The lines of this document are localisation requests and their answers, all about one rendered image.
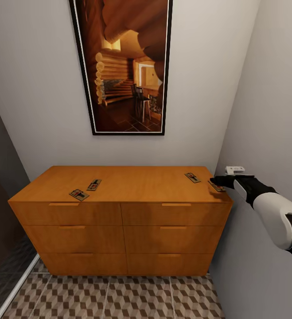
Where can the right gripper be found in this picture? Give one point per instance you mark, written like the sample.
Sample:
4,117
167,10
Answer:
221,181

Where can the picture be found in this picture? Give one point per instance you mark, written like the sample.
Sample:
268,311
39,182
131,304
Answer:
124,50

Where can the mousetrap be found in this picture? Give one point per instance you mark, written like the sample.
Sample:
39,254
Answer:
93,186
193,178
78,194
219,189

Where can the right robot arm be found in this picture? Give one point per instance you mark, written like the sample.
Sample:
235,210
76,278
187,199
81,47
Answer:
274,211

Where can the cabinet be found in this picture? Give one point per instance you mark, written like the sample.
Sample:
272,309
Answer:
140,221

